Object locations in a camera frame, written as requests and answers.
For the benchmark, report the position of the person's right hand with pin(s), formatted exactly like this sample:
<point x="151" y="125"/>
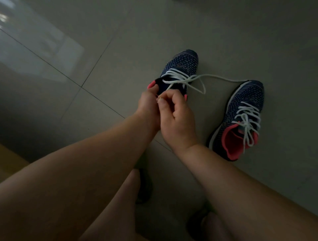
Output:
<point x="177" y="119"/>

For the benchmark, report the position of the person's left hand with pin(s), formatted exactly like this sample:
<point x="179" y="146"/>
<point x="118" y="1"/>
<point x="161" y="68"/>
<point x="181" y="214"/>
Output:
<point x="147" y="106"/>

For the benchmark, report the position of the white shoelace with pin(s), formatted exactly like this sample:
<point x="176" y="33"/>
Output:
<point x="248" y="121"/>
<point x="203" y="87"/>

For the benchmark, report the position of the blue knit sneaker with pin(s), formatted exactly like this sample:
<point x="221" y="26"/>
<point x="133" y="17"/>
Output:
<point x="246" y="96"/>
<point x="181" y="62"/>

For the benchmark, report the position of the person's right forearm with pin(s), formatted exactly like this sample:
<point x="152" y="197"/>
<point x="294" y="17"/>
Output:
<point x="248" y="198"/>

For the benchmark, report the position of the person's left forearm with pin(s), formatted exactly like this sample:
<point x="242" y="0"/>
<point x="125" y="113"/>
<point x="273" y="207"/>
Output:
<point x="62" y="188"/>

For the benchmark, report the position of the person's right leg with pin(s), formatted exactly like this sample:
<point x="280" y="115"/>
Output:
<point x="213" y="228"/>

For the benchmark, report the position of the person's leg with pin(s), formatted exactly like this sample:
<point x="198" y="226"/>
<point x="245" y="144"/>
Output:
<point x="114" y="218"/>
<point x="213" y="228"/>

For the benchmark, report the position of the person's left leg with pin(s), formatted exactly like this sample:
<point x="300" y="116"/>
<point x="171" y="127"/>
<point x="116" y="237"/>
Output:
<point x="114" y="218"/>

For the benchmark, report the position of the green foam slipper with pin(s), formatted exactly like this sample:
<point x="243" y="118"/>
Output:
<point x="144" y="186"/>
<point x="196" y="223"/>

